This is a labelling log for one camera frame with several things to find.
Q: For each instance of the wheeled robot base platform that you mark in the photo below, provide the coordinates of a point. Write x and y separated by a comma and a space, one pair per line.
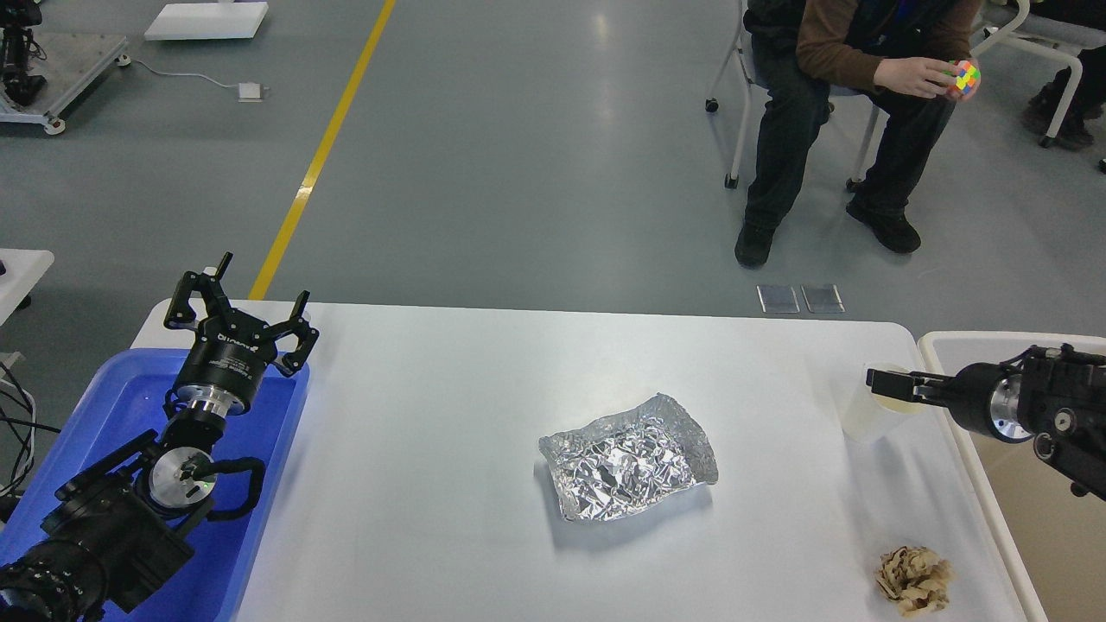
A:
43, 74

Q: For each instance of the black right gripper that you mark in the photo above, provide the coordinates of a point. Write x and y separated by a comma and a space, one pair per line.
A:
982, 398

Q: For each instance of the person's left hand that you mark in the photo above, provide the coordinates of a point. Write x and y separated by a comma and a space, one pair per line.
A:
969, 93

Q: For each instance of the person in brown sweater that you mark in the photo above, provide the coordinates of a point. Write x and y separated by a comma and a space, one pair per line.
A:
802, 50

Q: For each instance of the right floor metal plate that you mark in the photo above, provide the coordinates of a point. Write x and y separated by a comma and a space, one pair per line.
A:
823, 299

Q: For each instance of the white side table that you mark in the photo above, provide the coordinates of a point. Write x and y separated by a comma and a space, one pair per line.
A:
23, 270

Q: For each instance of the white floor power box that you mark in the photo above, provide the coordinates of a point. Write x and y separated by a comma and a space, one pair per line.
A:
250, 92

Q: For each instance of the white paper cup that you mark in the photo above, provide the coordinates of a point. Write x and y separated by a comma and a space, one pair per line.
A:
868, 416

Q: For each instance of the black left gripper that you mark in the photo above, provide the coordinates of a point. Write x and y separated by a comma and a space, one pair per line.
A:
225, 362

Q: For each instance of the colourful puzzle cube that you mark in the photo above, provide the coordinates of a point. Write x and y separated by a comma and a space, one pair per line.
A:
963, 79

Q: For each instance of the crumpled brown paper ball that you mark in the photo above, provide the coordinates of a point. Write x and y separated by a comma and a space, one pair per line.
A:
915, 579

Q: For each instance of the left floor metal plate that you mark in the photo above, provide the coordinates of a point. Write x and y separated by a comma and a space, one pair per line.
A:
775, 299

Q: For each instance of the white flat board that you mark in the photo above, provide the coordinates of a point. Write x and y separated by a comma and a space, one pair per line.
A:
220, 20

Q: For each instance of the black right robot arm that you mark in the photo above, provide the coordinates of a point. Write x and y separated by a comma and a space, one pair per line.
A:
1053, 397

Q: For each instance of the crumpled aluminium foil sheet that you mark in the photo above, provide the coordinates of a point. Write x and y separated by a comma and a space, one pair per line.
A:
623, 464

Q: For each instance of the white plastic bin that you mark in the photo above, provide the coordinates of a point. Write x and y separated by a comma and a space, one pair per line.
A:
1055, 539

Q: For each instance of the blue plastic bin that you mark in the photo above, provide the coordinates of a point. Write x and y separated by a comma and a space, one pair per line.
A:
125, 399

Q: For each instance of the floor metal plate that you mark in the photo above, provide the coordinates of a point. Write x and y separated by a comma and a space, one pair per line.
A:
823, 299
775, 299

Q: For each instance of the person's right hand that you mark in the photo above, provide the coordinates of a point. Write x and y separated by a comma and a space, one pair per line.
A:
921, 77

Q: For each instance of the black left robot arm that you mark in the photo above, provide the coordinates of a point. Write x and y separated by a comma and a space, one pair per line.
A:
120, 530

